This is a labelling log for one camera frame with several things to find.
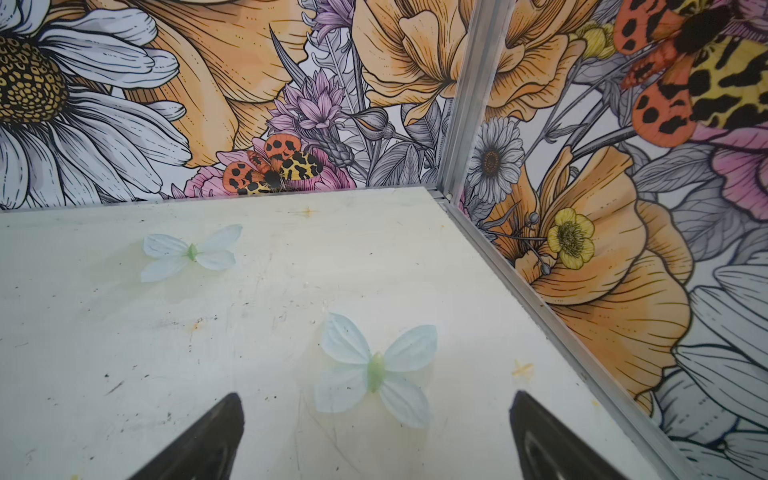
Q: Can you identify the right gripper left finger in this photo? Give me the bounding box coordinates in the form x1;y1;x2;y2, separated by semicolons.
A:
130;392;245;480

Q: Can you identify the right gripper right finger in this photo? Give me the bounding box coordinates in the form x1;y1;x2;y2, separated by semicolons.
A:
509;390;625;480

